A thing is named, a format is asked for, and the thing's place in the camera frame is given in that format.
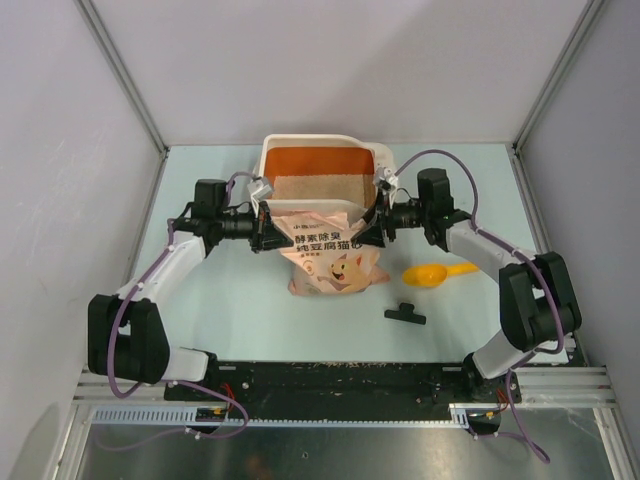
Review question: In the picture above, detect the aluminium frame rail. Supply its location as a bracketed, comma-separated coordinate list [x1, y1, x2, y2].
[72, 363, 621, 407]

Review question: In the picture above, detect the pink cat litter bag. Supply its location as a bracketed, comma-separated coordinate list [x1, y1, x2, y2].
[267, 200, 390, 296]

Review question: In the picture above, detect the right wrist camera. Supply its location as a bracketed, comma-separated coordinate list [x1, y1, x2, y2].
[374, 167, 399, 204]

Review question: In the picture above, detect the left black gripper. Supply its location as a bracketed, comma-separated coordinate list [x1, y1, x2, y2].
[215, 199, 293, 254]

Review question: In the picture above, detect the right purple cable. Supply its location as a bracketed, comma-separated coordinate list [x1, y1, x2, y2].
[389, 148, 564, 464]

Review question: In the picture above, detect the grey cable duct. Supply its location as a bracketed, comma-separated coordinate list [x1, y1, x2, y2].
[93, 406, 227, 425]

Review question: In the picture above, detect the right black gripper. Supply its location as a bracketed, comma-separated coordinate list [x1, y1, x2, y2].
[351, 187, 430, 249]

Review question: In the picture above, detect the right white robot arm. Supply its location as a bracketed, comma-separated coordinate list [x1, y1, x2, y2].
[354, 168, 582, 401]

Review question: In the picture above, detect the black bag clip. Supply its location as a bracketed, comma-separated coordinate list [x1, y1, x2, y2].
[384, 302, 426, 325]

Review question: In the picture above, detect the white orange litter box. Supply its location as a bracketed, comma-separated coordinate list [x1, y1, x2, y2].
[253, 134, 396, 224]

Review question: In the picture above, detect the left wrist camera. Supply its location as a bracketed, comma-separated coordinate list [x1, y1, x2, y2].
[247, 177, 274, 209]

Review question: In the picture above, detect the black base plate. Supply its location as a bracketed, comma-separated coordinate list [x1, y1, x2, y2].
[164, 360, 521, 422]

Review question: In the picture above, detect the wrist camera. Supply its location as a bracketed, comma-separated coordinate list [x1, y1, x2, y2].
[374, 167, 399, 204]
[247, 177, 274, 209]

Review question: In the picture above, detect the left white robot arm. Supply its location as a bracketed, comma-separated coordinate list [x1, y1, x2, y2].
[87, 176, 293, 400]

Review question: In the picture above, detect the yellow plastic scoop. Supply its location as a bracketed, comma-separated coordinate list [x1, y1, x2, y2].
[402, 263, 479, 288]

